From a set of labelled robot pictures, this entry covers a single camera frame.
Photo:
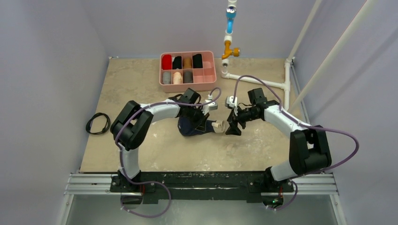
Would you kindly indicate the white pvc pipe frame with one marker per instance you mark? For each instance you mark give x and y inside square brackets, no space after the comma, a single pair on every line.
[339,57]

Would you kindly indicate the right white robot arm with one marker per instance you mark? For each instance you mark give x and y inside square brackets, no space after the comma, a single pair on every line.
[308,147]

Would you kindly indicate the aluminium extrusion frame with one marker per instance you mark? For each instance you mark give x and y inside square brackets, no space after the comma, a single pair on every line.
[101,183]

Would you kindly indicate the pink divided organizer tray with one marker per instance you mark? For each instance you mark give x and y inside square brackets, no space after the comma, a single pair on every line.
[182,70]

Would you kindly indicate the brown rolled cloth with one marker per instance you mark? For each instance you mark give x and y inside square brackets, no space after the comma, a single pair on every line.
[187,63]

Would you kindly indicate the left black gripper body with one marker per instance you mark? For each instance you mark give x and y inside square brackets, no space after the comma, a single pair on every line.
[195,115]

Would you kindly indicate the black rolled cloth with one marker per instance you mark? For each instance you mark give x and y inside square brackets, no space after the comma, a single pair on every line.
[177,62]
[197,61]

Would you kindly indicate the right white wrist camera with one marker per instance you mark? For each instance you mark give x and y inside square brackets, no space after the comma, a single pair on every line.
[231,103]

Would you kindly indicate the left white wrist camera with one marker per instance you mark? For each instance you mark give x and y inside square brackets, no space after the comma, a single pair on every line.
[209,106]

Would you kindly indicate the blue pipe valve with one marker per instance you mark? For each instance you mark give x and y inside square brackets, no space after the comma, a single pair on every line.
[231,12]

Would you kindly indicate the peach rolled cloth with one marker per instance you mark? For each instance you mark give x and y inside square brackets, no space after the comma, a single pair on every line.
[177,78]

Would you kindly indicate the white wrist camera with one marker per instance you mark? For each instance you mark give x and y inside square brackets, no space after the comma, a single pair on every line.
[209,106]
[231,103]

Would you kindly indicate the dark grey rolled cloth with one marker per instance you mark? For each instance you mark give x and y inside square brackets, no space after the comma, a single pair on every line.
[187,77]

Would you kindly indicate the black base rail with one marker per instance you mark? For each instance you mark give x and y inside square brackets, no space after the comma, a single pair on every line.
[249,186]

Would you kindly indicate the red rolled cloth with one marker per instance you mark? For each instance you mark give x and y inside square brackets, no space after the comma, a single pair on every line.
[166,62]

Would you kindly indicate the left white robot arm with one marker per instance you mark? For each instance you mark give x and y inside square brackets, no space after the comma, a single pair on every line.
[131,125]

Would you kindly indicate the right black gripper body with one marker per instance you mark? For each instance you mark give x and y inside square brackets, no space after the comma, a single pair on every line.
[235,116]

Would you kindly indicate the orange pipe valve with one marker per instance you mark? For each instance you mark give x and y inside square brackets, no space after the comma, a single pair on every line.
[228,51]

